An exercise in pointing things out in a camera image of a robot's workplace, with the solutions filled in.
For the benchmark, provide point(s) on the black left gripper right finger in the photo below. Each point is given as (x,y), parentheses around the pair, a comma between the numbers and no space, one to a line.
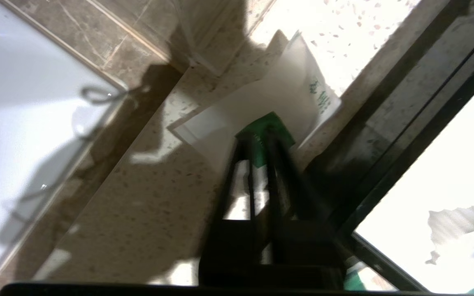
(307,255)

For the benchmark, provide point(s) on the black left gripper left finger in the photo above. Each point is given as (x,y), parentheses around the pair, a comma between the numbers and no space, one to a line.
(228,255)

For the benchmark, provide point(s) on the wide frosted packet green label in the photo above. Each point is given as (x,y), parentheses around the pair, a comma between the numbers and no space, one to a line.
(261,94)

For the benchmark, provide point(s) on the black amenity box with drawer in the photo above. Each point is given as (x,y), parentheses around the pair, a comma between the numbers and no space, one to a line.
(385,135)

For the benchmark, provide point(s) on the white rectangular pad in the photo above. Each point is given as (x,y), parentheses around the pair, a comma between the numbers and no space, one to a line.
(447,164)

